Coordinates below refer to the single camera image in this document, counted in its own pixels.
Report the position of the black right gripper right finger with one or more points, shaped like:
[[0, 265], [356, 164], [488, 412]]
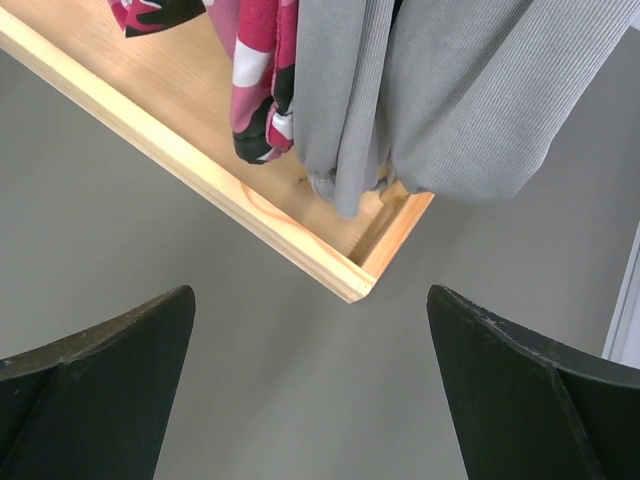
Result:
[[525, 406]]

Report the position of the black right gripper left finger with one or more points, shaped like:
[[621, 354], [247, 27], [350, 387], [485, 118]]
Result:
[[96, 404]]

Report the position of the pink camouflage trousers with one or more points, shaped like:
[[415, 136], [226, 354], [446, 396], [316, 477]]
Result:
[[260, 39]]

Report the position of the grey trousers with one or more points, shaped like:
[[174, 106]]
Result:
[[458, 98]]

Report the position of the wooden clothes rack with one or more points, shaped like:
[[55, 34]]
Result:
[[168, 95]]

